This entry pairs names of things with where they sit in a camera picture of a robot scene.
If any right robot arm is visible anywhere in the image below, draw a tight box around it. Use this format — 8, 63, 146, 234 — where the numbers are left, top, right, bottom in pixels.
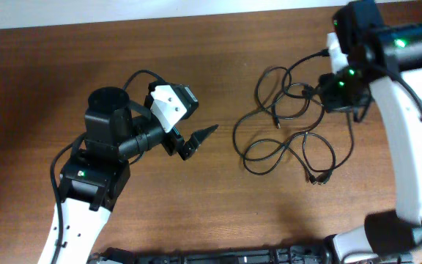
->
318, 1, 422, 263

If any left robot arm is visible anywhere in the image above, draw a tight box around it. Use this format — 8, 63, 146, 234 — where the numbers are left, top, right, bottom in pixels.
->
39, 80, 218, 263

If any left camera cable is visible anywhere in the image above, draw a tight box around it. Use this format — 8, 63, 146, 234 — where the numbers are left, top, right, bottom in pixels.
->
122, 69, 168, 91

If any black cable small plug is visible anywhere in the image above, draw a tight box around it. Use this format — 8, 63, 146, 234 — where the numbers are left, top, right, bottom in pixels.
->
247, 70, 332, 183

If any camera cable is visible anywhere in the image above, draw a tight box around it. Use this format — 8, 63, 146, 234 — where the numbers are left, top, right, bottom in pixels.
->
122, 69, 168, 91
280, 49, 422, 184

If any black USB cable blue plug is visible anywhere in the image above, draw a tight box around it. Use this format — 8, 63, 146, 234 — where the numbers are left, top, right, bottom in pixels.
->
232, 66, 355, 185

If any right camera cable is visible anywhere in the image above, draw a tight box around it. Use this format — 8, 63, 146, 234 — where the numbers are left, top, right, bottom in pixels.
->
280, 49, 422, 184

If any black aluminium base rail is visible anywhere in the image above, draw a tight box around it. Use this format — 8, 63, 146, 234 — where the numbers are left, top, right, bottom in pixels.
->
86, 238, 413, 264

